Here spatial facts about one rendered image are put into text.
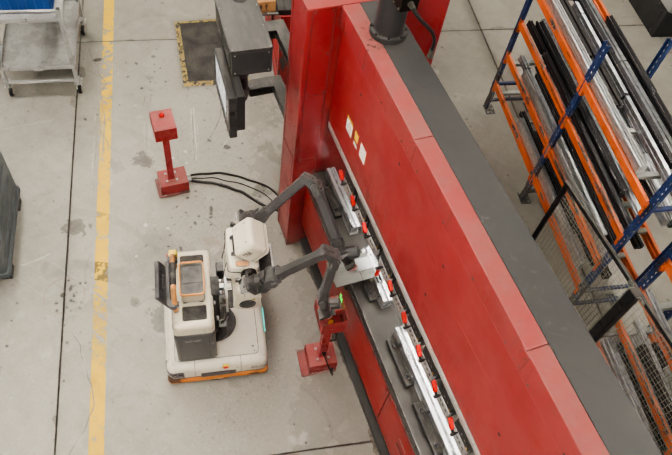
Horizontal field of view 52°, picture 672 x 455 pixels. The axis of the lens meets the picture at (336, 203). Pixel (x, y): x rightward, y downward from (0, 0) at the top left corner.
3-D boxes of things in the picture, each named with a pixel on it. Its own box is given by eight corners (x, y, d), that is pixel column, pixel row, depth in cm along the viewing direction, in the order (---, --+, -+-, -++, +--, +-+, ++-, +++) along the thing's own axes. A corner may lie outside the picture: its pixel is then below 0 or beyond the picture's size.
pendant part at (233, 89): (215, 88, 459) (213, 48, 430) (233, 86, 462) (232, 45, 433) (229, 138, 436) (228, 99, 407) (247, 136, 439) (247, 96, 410)
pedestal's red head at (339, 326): (314, 307, 438) (316, 293, 424) (338, 303, 441) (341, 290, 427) (320, 335, 427) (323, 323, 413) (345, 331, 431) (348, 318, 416)
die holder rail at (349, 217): (324, 176, 473) (326, 168, 465) (333, 175, 474) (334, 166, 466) (350, 235, 447) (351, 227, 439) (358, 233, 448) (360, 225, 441)
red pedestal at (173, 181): (154, 179, 563) (142, 110, 496) (184, 173, 570) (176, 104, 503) (159, 198, 552) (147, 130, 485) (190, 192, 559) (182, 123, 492)
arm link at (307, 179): (308, 165, 394) (304, 170, 385) (324, 183, 395) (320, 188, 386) (256, 210, 411) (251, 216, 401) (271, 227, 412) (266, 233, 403)
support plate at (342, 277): (326, 263, 420) (326, 262, 419) (365, 252, 427) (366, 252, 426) (336, 288, 410) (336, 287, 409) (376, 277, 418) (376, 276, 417)
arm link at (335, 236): (312, 180, 397) (307, 186, 387) (321, 177, 395) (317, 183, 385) (337, 246, 408) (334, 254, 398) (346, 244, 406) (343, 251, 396)
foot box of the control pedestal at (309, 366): (296, 350, 490) (297, 343, 480) (330, 344, 495) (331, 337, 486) (301, 377, 479) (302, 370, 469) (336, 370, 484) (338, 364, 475)
